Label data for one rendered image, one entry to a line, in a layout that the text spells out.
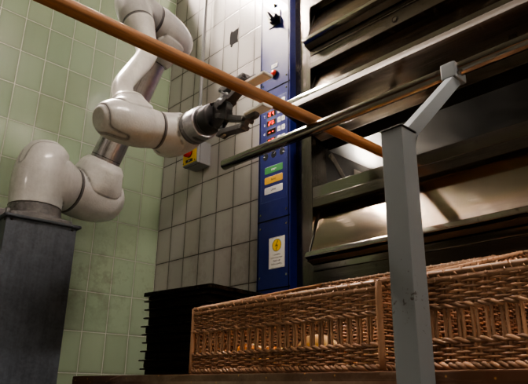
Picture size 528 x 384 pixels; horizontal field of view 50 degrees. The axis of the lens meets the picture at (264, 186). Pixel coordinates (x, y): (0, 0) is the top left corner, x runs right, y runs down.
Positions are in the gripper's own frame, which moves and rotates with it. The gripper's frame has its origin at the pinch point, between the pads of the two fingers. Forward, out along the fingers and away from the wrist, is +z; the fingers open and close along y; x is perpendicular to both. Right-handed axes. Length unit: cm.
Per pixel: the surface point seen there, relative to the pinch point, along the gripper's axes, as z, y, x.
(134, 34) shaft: 1.5, 1.2, 34.0
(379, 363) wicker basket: 28, 60, -3
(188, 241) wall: -98, 9, -52
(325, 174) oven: -32, -5, -60
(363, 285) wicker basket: 25, 47, -3
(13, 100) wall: -121, -38, 18
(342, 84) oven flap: -5.7, -20.2, -38.0
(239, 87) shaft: 1.0, 1.7, 7.2
